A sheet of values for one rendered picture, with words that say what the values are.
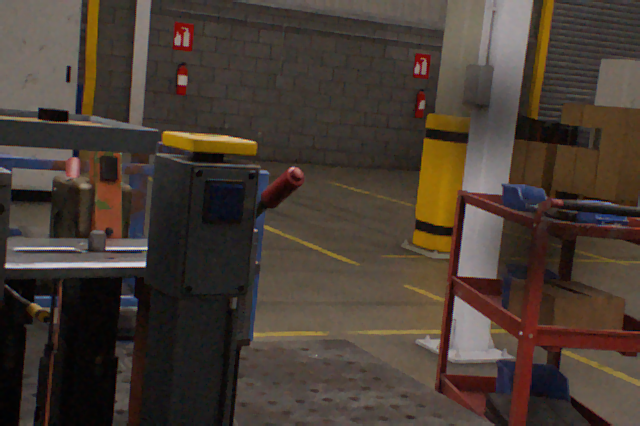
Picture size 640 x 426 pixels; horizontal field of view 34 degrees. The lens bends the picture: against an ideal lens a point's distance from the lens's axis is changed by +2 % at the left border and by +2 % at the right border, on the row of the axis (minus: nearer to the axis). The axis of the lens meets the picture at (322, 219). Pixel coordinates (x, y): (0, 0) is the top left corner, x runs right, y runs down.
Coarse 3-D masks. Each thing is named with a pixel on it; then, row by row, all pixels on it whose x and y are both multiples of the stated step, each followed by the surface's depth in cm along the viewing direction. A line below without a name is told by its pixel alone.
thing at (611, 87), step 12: (612, 60) 1451; (624, 60) 1433; (600, 72) 1470; (612, 72) 1451; (624, 72) 1432; (636, 72) 1437; (600, 84) 1469; (612, 84) 1450; (624, 84) 1432; (636, 84) 1441; (600, 96) 1468; (612, 96) 1449; (624, 96) 1434; (636, 96) 1444; (600, 132) 1466; (600, 144) 1466
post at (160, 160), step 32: (160, 160) 86; (192, 160) 85; (224, 160) 88; (160, 192) 86; (192, 192) 82; (256, 192) 86; (160, 224) 86; (192, 224) 83; (224, 224) 84; (160, 256) 86; (192, 256) 83; (224, 256) 85; (160, 288) 86; (192, 288) 84; (224, 288) 86; (160, 320) 87; (192, 320) 85; (224, 320) 87; (160, 352) 87; (192, 352) 85; (224, 352) 87; (160, 384) 87; (192, 384) 86; (224, 384) 87; (160, 416) 87; (192, 416) 86; (224, 416) 88
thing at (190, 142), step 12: (168, 132) 86; (168, 144) 86; (180, 144) 84; (192, 144) 82; (204, 144) 83; (216, 144) 83; (228, 144) 84; (240, 144) 85; (252, 144) 85; (204, 156) 85; (216, 156) 85
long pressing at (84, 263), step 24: (24, 240) 120; (48, 240) 121; (72, 240) 123; (120, 240) 126; (144, 240) 128; (24, 264) 105; (48, 264) 106; (72, 264) 107; (96, 264) 109; (120, 264) 110; (144, 264) 112
